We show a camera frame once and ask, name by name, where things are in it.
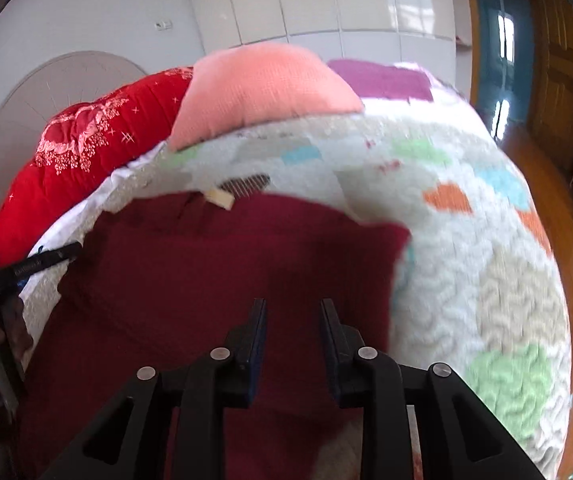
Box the red embroidered comforter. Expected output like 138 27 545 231
0 66 196 267

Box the patchwork heart quilt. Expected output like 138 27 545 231
24 110 573 480

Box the wooden door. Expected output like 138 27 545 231
526 0 573 161

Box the pink pillow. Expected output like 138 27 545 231
167 42 365 152

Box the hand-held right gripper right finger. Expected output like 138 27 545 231
319 299 547 480

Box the white arched headboard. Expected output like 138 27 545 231
0 50 150 196

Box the teal glossy door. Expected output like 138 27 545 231
469 0 537 136

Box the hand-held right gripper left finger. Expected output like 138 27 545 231
40 298 268 480

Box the dark red garment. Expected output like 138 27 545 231
16 191 412 480

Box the white glossy wardrobe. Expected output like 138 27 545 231
184 0 459 58

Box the white bed sheet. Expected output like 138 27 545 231
29 141 170 256

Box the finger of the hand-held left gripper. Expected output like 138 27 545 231
0 241 83 283

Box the purple cloth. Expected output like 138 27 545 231
326 58 434 102

